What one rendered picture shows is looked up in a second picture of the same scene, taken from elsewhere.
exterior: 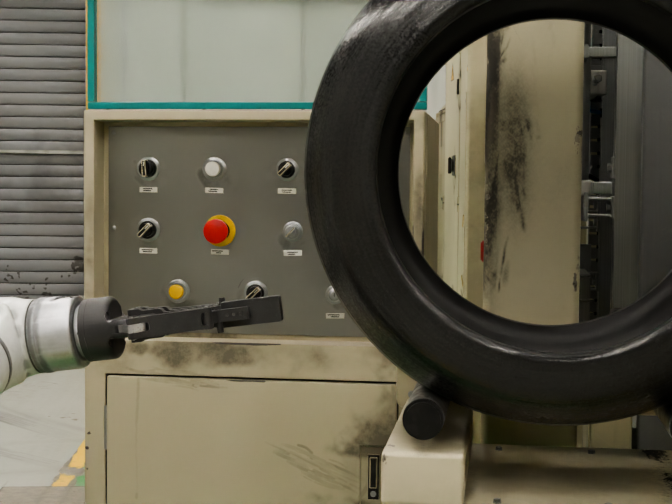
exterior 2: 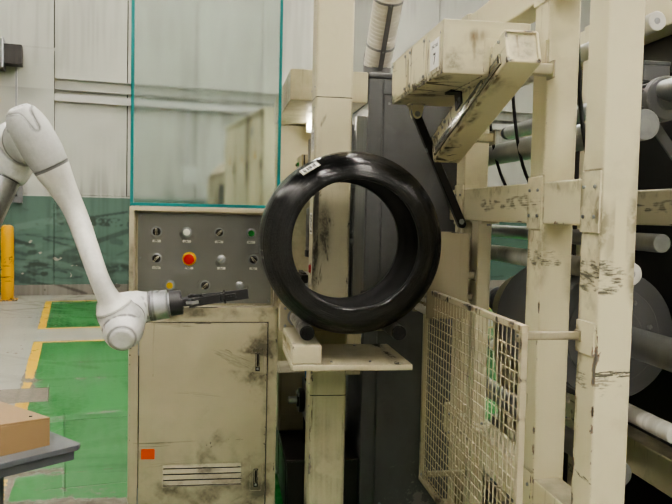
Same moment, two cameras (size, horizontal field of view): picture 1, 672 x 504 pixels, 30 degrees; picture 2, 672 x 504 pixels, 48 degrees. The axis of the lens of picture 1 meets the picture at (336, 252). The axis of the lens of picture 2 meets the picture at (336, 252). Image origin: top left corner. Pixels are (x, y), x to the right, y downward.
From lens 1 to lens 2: 96 cm
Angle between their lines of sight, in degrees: 16
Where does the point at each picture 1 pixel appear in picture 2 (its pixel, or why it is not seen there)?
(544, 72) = (335, 200)
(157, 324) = (203, 300)
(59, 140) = not seen: outside the picture
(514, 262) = (324, 273)
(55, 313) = (160, 297)
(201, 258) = (180, 270)
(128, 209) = (147, 249)
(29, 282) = not seen: outside the picture
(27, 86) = not seen: outside the picture
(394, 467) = (297, 350)
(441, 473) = (313, 352)
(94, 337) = (176, 306)
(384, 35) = (295, 195)
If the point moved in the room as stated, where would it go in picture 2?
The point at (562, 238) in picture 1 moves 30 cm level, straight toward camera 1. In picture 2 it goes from (342, 264) to (353, 270)
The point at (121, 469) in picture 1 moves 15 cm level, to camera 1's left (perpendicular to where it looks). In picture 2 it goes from (146, 363) to (103, 365)
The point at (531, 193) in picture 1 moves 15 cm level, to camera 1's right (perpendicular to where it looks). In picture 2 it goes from (330, 246) to (371, 247)
